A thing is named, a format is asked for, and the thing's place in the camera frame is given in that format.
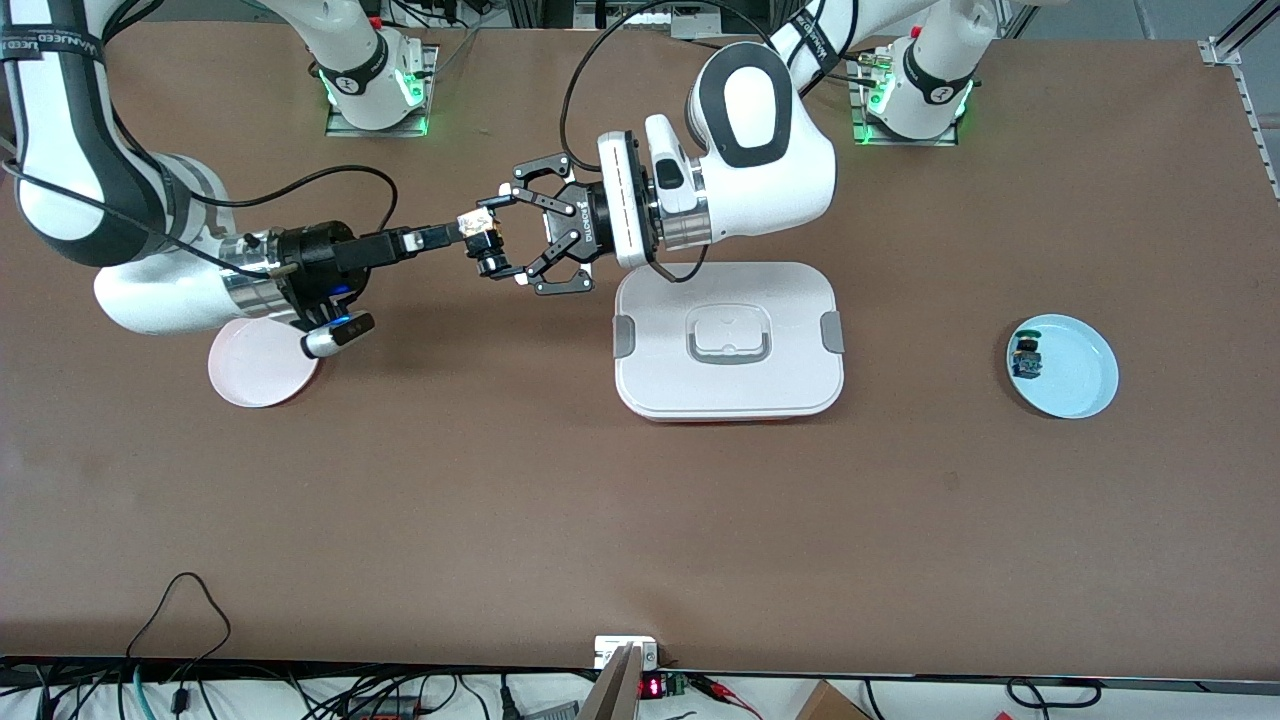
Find orange push button switch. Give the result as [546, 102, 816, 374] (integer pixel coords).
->
[455, 205, 516, 279]

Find pink round plate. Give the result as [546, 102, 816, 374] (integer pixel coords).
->
[208, 318, 321, 409]

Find white lunch box grey latches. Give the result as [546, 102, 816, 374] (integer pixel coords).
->
[612, 262, 846, 423]

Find white power strip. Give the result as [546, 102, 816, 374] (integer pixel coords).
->
[575, 0, 721, 31]

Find white socket box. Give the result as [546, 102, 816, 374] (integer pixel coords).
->
[594, 636, 661, 671]

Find red clip leads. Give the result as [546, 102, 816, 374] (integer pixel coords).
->
[690, 675, 763, 720]

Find light blue round plate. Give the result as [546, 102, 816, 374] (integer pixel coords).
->
[1006, 314, 1119, 419]

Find brown cardboard piece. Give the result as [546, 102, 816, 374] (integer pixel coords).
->
[795, 680, 871, 720]

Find perforated aluminium strip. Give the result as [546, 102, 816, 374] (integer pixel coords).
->
[1235, 60, 1280, 206]

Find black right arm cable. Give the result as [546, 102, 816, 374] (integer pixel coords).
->
[0, 155, 301, 279]
[188, 164, 401, 239]

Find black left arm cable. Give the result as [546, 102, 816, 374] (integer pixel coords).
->
[650, 245, 713, 285]
[558, 0, 791, 176]

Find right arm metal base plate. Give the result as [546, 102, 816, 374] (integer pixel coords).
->
[325, 45, 439, 138]

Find black cable to arm base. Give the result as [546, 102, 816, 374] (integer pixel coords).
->
[670, 30, 886, 89]

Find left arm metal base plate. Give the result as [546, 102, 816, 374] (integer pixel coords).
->
[850, 50, 961, 148]

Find black looped cable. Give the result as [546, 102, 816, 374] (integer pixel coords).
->
[125, 572, 233, 666]

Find grey slanted post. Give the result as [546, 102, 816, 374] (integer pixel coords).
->
[578, 645, 641, 720]

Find teal cable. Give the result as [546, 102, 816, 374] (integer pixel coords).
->
[118, 665, 153, 720]

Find black flat loop cable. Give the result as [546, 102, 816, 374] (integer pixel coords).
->
[1005, 678, 1103, 711]

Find aluminium profile rail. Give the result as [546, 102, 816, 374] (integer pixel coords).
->
[1198, 0, 1280, 67]

